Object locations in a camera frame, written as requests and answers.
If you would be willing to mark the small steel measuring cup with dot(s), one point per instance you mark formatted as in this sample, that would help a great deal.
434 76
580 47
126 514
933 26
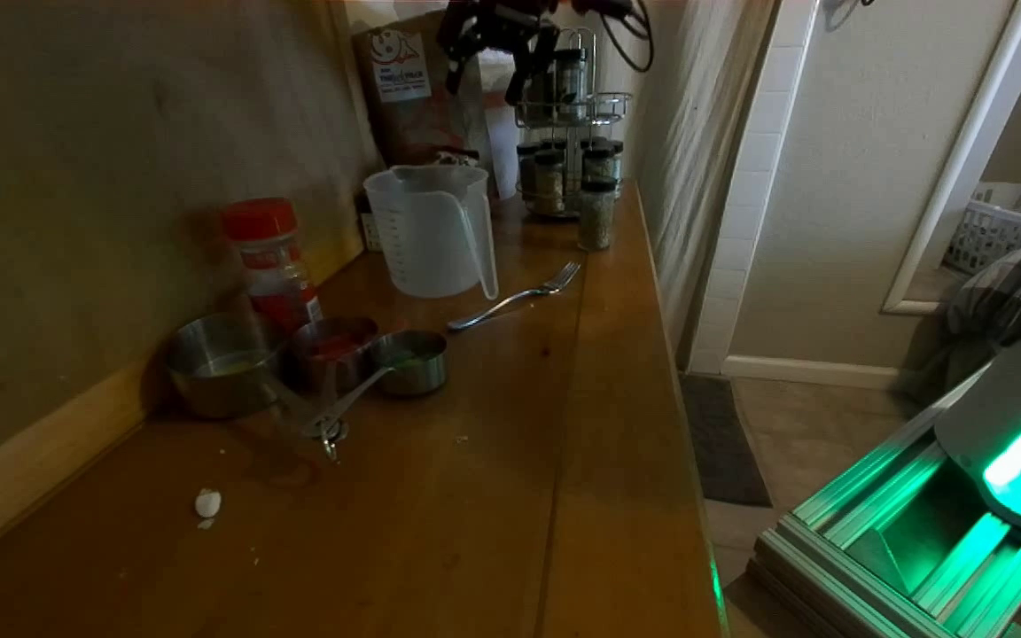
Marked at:
412 362

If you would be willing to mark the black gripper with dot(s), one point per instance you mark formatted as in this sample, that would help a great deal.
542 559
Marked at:
497 23

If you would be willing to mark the large steel measuring cup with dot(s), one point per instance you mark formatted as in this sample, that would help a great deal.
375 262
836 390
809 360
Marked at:
221 362

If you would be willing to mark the dark floor mat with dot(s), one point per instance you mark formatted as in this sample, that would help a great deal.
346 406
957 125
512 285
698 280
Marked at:
724 436

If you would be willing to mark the spice jar with black cap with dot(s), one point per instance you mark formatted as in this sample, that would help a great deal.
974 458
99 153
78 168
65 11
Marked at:
600 195

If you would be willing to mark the red capped spice bottle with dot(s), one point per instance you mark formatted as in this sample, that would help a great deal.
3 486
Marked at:
268 267

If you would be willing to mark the round spice rack with jars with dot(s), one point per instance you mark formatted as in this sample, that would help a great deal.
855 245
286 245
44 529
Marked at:
551 145

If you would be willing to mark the medium steel measuring cup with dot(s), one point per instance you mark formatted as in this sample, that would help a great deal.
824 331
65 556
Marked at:
333 354

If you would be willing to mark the grey clothes pile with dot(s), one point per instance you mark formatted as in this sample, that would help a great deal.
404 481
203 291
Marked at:
957 324

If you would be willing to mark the small white crumb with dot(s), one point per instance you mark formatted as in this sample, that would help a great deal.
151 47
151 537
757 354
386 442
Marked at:
206 505

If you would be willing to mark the clear plastic measuring jug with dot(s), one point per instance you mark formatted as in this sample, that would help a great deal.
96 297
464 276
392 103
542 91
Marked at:
429 231

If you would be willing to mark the brown paper bag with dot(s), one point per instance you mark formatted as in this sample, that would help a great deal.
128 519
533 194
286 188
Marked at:
408 95

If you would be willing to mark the white laundry basket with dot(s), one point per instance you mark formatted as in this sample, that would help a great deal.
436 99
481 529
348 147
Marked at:
1009 224

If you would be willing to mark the silver metal fork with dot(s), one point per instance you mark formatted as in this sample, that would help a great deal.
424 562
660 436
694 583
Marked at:
516 297

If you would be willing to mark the white door trim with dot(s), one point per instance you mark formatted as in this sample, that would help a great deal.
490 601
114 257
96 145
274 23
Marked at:
761 179

